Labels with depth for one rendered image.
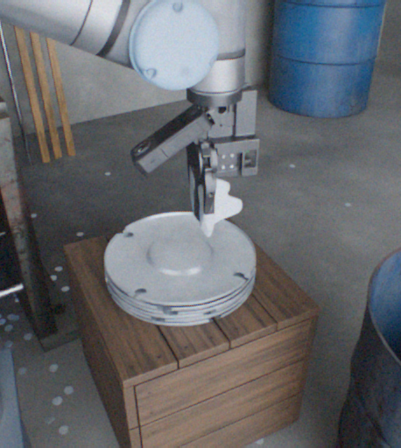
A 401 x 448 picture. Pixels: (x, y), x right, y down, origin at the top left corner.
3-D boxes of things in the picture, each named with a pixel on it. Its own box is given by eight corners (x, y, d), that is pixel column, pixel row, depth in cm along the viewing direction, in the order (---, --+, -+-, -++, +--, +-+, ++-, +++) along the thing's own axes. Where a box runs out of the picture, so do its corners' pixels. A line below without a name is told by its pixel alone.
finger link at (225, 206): (245, 239, 69) (245, 178, 65) (205, 246, 68) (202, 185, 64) (238, 229, 72) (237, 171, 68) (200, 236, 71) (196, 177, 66)
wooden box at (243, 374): (298, 421, 107) (321, 306, 87) (138, 496, 93) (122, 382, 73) (215, 310, 137) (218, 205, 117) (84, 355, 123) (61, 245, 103)
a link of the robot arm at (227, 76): (193, 63, 54) (176, 46, 61) (193, 101, 57) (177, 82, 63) (255, 58, 56) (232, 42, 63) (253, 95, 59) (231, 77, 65)
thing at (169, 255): (161, 202, 110) (161, 199, 110) (279, 240, 98) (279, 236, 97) (73, 270, 89) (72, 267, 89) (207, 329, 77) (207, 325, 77)
